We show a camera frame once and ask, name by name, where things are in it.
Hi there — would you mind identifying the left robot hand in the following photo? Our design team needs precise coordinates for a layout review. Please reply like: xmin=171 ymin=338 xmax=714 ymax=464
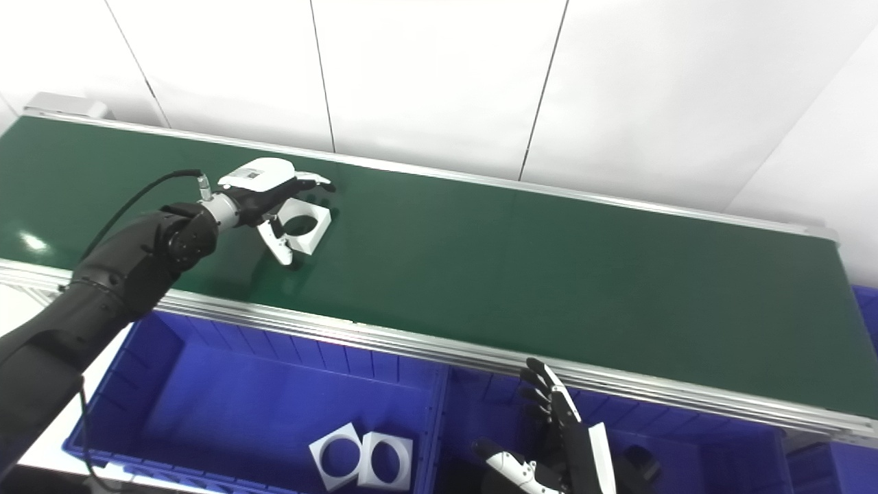
xmin=217 ymin=157 xmax=337 ymax=268

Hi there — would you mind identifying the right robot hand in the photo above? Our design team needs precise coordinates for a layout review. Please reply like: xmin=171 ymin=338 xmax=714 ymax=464
xmin=472 ymin=357 xmax=619 ymax=494

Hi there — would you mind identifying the white square part with hole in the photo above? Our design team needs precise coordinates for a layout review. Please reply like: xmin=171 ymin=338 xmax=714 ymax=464
xmin=277 ymin=198 xmax=332 ymax=257
xmin=309 ymin=423 xmax=365 ymax=492
xmin=357 ymin=431 xmax=415 ymax=492

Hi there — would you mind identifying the black round part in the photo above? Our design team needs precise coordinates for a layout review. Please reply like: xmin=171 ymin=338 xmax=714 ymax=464
xmin=614 ymin=445 xmax=663 ymax=494

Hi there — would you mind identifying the blue plastic bin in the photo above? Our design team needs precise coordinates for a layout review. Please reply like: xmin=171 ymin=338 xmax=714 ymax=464
xmin=785 ymin=285 xmax=878 ymax=494
xmin=62 ymin=310 xmax=451 ymax=494
xmin=436 ymin=367 xmax=796 ymax=494

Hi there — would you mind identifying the green conveyor belt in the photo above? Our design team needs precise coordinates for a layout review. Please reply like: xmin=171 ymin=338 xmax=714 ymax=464
xmin=0 ymin=115 xmax=878 ymax=418
xmin=0 ymin=106 xmax=878 ymax=448

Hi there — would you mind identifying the grey conveyor end housing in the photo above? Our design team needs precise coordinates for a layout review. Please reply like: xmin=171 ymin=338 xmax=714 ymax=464
xmin=24 ymin=91 xmax=112 ymax=122

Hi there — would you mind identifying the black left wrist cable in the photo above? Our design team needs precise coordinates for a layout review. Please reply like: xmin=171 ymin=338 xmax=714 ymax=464
xmin=77 ymin=169 xmax=215 ymax=494

